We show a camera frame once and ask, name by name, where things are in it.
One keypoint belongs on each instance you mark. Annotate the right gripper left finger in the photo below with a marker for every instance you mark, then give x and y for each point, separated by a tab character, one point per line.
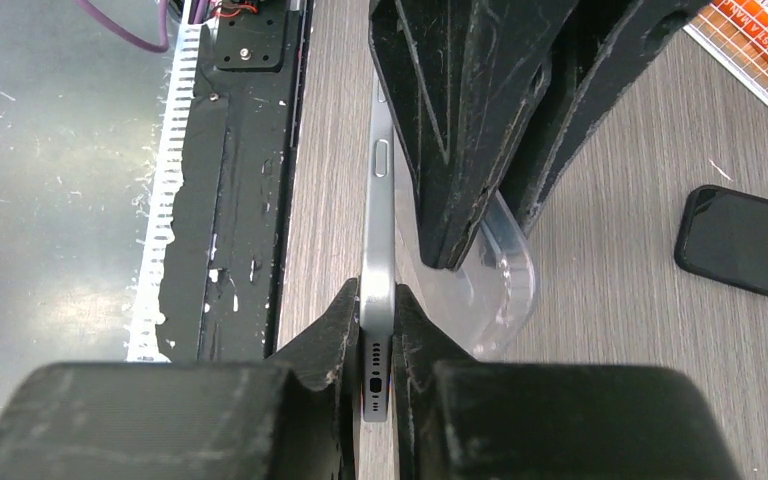
293	415

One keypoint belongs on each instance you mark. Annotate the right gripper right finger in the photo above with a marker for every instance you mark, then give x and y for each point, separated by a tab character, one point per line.
456	417

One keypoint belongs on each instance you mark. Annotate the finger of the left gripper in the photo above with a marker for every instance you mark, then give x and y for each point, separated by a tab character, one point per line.
602	49
462	80

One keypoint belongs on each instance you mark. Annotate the clear phone case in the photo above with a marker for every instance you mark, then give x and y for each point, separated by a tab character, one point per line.
483	305

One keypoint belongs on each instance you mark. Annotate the black phone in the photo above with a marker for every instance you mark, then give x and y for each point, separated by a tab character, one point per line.
377	282

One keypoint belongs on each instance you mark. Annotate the black phone case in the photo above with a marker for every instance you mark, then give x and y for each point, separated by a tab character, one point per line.
723	236

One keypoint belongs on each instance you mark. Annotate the white wire shelf rack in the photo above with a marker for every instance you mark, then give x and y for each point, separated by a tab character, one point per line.
728	46

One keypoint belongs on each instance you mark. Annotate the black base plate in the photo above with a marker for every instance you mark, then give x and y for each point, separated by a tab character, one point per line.
221	288

